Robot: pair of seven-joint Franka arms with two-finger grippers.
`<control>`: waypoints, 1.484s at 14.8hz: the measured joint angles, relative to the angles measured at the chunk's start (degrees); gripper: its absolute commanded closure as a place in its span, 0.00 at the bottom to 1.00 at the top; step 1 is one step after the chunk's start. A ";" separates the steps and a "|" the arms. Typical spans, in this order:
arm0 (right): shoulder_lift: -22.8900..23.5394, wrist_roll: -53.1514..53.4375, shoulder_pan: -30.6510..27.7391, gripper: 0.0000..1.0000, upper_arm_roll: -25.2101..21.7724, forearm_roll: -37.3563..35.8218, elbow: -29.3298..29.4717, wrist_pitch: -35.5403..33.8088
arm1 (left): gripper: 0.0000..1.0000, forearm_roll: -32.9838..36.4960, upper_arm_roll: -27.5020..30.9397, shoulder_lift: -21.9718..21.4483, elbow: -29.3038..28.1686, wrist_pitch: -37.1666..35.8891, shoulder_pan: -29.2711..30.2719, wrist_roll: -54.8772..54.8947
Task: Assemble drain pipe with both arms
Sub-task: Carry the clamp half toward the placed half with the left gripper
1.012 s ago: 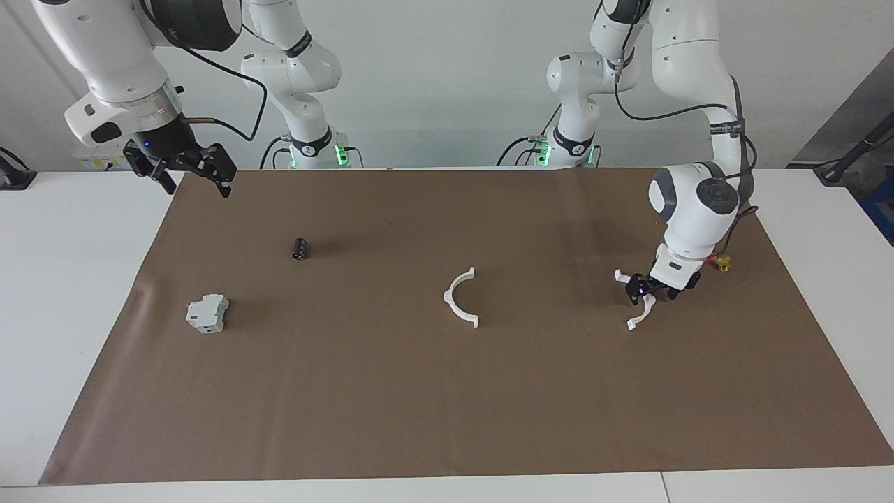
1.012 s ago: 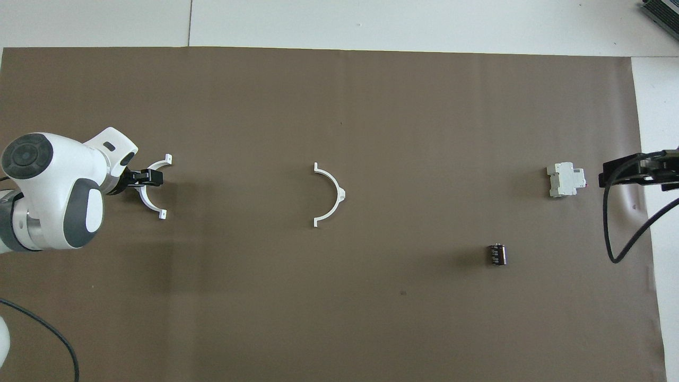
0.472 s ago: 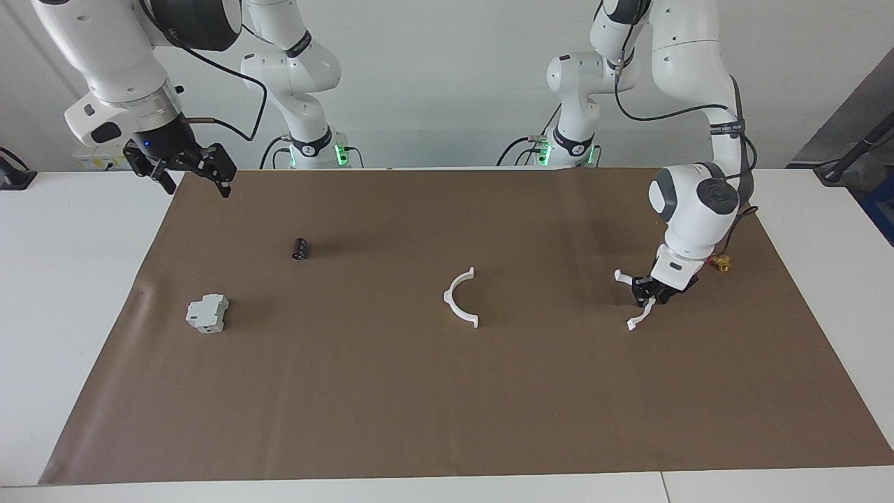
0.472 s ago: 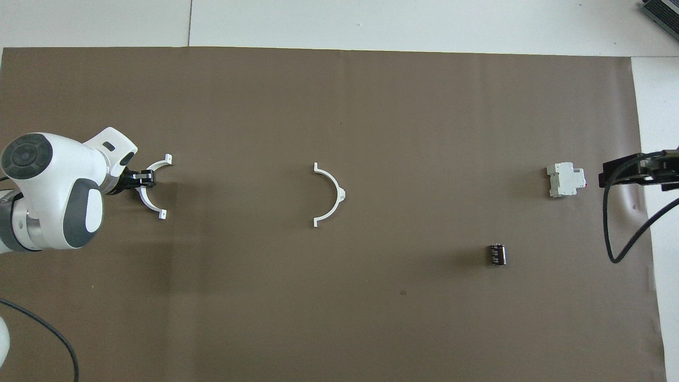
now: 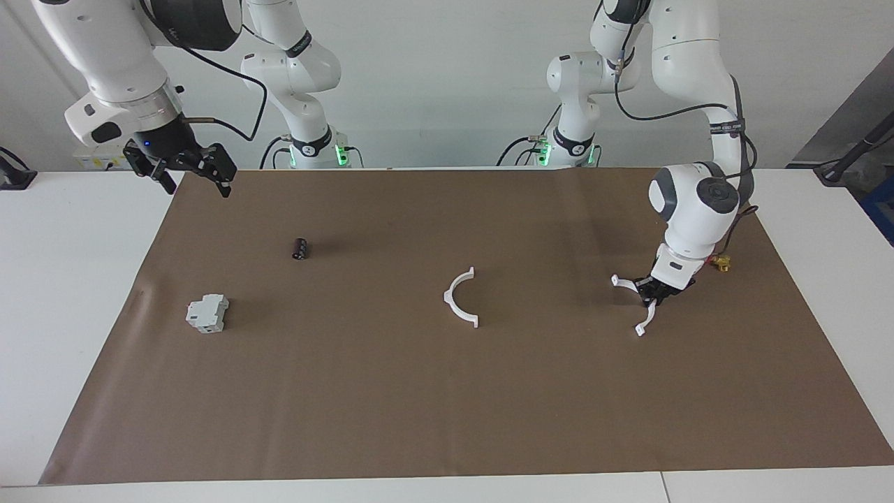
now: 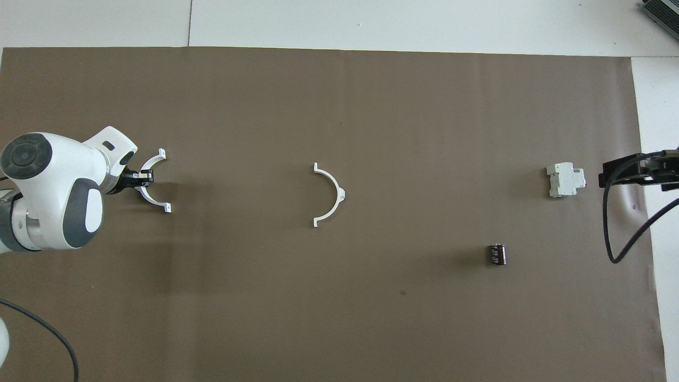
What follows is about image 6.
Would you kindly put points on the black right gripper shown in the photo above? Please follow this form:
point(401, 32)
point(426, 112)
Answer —
point(663, 172)

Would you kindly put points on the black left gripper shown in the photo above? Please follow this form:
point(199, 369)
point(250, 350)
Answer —
point(123, 180)

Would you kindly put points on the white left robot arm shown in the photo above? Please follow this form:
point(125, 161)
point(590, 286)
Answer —
point(48, 185)

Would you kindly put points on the white circuit breaker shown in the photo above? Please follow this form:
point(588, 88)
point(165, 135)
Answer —
point(565, 180)

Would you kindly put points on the black cylindrical capacitor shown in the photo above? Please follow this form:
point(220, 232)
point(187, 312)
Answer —
point(497, 254)

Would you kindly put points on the grey ribbed device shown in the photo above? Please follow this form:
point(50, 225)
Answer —
point(663, 10)

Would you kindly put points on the brown paper mat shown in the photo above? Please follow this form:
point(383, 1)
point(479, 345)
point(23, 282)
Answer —
point(329, 265)

